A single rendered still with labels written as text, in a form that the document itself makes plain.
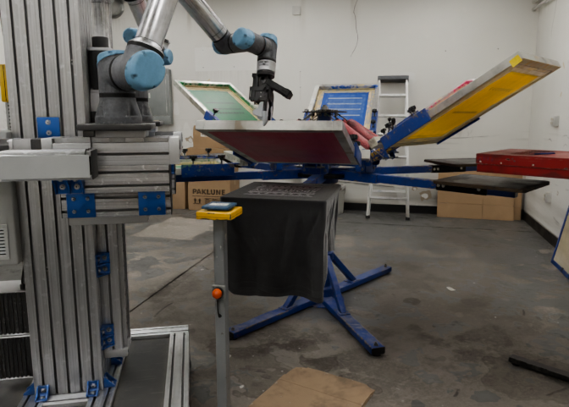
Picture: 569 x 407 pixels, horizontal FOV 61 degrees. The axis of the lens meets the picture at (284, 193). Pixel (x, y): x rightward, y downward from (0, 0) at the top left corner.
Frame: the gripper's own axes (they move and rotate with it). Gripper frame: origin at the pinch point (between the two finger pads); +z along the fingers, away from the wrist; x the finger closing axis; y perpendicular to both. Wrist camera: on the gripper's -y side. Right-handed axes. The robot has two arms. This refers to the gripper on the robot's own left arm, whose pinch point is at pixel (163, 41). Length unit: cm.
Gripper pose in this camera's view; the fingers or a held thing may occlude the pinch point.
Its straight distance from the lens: 282.1
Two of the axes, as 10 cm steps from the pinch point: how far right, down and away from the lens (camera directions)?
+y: -1.3, 9.7, 1.9
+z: 2.3, -1.5, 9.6
